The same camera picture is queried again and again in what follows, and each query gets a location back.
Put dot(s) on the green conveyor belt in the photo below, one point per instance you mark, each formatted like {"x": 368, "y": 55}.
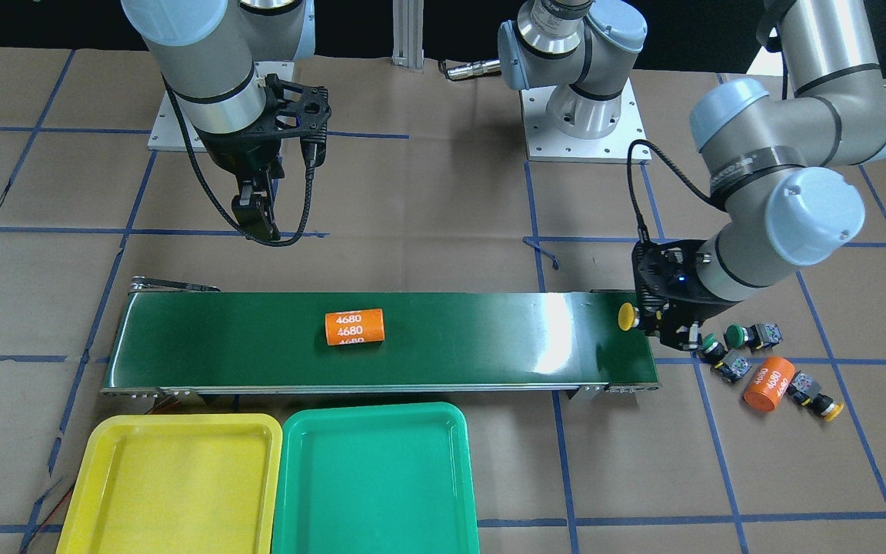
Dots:
{"x": 176, "y": 342}

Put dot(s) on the yellow mushroom push button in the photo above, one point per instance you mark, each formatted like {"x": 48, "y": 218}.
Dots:
{"x": 631, "y": 317}
{"x": 807, "y": 392}

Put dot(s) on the green plastic tray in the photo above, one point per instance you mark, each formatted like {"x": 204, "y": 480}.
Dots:
{"x": 376, "y": 479}

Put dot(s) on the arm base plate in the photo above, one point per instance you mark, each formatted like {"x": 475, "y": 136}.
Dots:
{"x": 561, "y": 126}
{"x": 233, "y": 114}

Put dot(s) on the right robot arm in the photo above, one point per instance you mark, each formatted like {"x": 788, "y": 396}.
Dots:
{"x": 206, "y": 51}

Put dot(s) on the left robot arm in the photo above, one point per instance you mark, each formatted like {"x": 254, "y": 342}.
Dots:
{"x": 773, "y": 171}

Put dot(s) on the yellow plastic tray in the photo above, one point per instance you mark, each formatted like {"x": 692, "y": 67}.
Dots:
{"x": 192, "y": 483}

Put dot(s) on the aluminium frame post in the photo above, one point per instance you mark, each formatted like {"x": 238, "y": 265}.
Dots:
{"x": 407, "y": 34}

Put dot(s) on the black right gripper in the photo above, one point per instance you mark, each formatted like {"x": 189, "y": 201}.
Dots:
{"x": 236, "y": 156}

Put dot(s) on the orange cylinder with white numbers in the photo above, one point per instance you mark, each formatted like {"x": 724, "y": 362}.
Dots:
{"x": 354, "y": 327}

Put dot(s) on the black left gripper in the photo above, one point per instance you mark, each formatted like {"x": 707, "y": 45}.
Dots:
{"x": 676, "y": 332}

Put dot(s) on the green mushroom push button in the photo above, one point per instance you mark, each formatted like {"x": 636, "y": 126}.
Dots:
{"x": 731, "y": 366}
{"x": 755, "y": 337}

